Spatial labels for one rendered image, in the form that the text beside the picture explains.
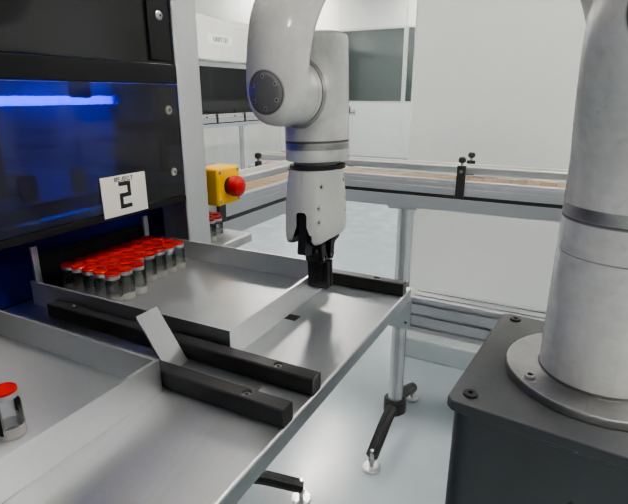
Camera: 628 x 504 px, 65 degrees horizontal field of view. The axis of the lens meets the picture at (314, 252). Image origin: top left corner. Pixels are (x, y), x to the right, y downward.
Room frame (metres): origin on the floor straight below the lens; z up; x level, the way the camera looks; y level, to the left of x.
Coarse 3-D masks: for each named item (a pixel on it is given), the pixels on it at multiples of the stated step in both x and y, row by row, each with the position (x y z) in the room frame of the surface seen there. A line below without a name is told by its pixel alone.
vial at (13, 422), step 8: (16, 392) 0.36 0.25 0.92; (0, 400) 0.35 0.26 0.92; (8, 400) 0.35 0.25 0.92; (16, 400) 0.36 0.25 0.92; (0, 408) 0.35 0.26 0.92; (8, 408) 0.35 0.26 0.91; (16, 408) 0.36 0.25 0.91; (0, 416) 0.35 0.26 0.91; (8, 416) 0.35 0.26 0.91; (16, 416) 0.36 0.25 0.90; (24, 416) 0.37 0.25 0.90; (8, 424) 0.35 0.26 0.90; (16, 424) 0.36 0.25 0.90; (24, 424) 0.36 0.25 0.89; (8, 432) 0.35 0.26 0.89; (16, 432) 0.35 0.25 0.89; (24, 432) 0.36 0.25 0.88; (8, 440) 0.35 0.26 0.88
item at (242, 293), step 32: (192, 256) 0.84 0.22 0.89; (224, 256) 0.81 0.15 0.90; (256, 256) 0.78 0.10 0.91; (288, 256) 0.76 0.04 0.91; (32, 288) 0.64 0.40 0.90; (64, 288) 0.62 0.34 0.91; (160, 288) 0.70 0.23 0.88; (192, 288) 0.70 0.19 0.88; (224, 288) 0.70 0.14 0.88; (256, 288) 0.70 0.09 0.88; (288, 288) 0.62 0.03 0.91; (320, 288) 0.70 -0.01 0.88; (192, 320) 0.52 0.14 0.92; (224, 320) 0.59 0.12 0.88; (256, 320) 0.54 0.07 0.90
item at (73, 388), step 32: (0, 320) 0.55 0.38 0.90; (32, 320) 0.52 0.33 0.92; (0, 352) 0.50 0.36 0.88; (32, 352) 0.50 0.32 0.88; (64, 352) 0.49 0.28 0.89; (96, 352) 0.47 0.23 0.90; (128, 352) 0.45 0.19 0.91; (32, 384) 0.44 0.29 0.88; (64, 384) 0.44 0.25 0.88; (96, 384) 0.44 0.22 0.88; (128, 384) 0.40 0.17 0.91; (160, 384) 0.43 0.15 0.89; (32, 416) 0.39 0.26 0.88; (64, 416) 0.34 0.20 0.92; (96, 416) 0.36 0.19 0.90; (0, 448) 0.34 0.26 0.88; (32, 448) 0.31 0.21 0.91; (64, 448) 0.33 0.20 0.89; (0, 480) 0.29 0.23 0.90; (32, 480) 0.31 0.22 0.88
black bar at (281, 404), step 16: (160, 368) 0.44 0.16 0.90; (176, 368) 0.44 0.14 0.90; (176, 384) 0.43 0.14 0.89; (192, 384) 0.42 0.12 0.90; (208, 384) 0.41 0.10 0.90; (224, 384) 0.41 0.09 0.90; (208, 400) 0.41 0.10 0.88; (224, 400) 0.40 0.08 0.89; (240, 400) 0.39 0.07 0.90; (256, 400) 0.39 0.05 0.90; (272, 400) 0.39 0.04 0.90; (288, 400) 0.39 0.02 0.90; (256, 416) 0.38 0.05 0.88; (272, 416) 0.37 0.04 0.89; (288, 416) 0.38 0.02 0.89
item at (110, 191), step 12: (108, 180) 0.71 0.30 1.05; (120, 180) 0.73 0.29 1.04; (132, 180) 0.75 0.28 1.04; (144, 180) 0.77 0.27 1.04; (108, 192) 0.71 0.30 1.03; (120, 192) 0.73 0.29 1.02; (132, 192) 0.75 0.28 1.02; (144, 192) 0.77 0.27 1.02; (108, 204) 0.71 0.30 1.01; (120, 204) 0.73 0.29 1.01; (144, 204) 0.77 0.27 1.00; (108, 216) 0.71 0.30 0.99
